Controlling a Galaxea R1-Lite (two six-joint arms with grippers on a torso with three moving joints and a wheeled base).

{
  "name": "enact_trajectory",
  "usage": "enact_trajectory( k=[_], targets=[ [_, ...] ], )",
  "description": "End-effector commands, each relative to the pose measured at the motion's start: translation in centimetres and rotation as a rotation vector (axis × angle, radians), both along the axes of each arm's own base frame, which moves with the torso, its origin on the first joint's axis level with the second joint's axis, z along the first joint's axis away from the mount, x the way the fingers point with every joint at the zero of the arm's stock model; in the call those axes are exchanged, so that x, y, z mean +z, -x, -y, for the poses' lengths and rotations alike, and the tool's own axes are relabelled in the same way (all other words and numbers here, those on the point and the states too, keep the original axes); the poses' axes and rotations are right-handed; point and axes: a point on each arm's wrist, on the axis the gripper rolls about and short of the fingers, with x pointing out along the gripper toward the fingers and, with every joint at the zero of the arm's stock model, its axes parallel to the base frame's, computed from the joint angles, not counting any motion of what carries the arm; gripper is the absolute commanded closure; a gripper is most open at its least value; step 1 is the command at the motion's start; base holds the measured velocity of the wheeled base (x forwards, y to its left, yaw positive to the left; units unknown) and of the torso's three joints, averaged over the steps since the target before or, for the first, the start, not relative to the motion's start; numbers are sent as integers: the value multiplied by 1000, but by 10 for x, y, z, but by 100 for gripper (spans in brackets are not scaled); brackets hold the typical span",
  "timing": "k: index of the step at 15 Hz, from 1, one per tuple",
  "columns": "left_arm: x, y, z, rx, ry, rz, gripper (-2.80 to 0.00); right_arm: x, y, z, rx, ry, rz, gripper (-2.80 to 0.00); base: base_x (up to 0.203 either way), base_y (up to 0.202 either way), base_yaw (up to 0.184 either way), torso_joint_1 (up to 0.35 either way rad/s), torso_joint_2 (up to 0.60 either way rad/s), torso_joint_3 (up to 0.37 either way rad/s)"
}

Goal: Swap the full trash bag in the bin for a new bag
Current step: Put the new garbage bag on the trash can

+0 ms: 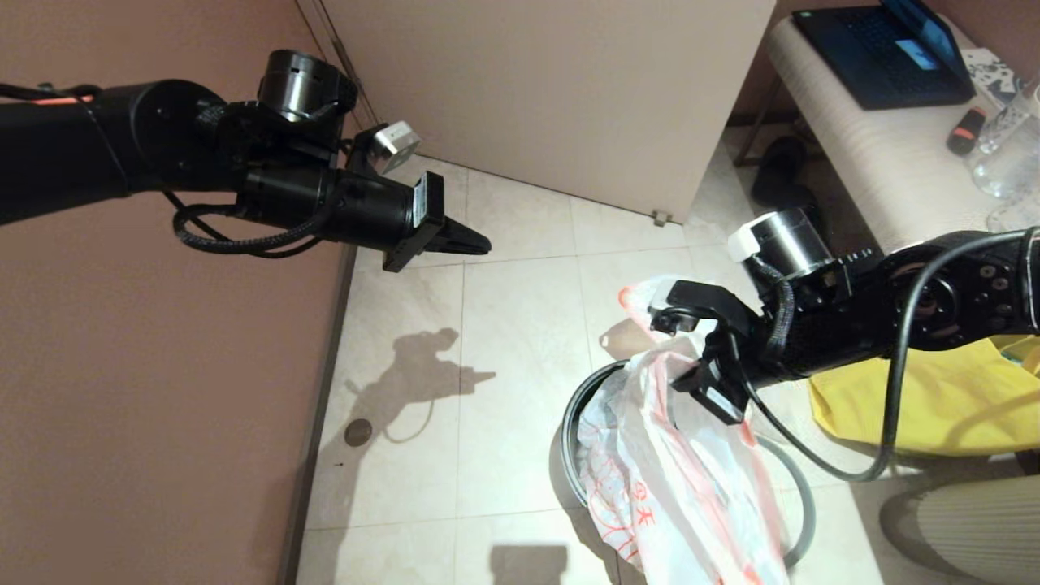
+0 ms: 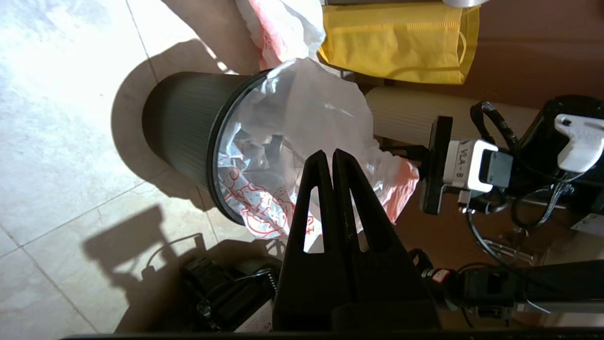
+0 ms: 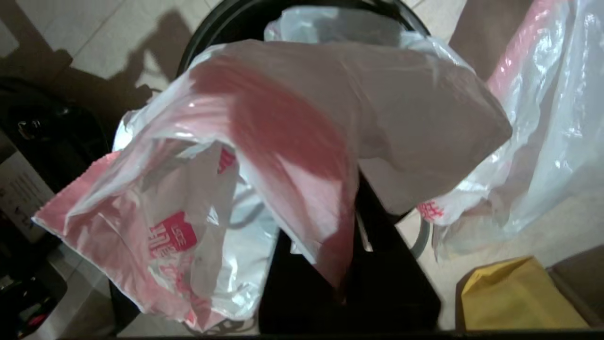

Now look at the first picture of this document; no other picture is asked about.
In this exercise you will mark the white red-printed plastic bag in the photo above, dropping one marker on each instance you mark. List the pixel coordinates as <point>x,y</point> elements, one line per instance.
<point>674,487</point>

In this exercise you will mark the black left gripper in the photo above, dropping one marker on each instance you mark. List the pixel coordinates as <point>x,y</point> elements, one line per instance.
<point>349,211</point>

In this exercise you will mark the black round trash bin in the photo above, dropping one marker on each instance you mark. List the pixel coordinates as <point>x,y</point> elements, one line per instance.
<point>573,439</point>

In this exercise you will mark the clear ribbed glass bottle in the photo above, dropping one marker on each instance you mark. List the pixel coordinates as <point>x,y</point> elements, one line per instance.
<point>1007,118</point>

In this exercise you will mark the beige door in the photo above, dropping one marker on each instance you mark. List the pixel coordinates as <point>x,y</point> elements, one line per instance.
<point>569,97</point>

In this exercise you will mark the cream striped bench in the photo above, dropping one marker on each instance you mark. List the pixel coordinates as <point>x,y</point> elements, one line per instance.
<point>886,162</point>

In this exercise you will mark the small metal door stopper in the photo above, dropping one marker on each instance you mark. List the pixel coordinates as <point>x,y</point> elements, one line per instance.
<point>661,219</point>

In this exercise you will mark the white black patterned card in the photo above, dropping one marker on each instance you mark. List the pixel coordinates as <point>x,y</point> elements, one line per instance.
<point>990,80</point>

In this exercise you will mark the beige striped stool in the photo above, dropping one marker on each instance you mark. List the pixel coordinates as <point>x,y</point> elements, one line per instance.
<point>975,536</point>

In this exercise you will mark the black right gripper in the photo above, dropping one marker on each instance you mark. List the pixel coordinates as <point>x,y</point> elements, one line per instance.
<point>731,366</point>

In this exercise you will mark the clear glass cup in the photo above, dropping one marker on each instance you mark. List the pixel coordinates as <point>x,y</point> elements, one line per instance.
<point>1006,172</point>
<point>1016,218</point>

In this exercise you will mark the black orange handheld device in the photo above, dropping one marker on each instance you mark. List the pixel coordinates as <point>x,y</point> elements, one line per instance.
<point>964,134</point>

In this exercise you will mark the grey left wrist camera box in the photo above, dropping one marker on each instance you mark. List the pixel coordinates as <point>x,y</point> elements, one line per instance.
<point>396,146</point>

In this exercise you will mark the beige door frame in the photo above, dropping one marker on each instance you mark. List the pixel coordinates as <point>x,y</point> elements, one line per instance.
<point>325,24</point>

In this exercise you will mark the dark blue laptop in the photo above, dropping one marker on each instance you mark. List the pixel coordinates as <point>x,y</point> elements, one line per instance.
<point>877,57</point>

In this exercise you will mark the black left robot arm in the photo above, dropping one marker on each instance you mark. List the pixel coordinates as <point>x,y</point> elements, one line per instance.
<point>81,146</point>

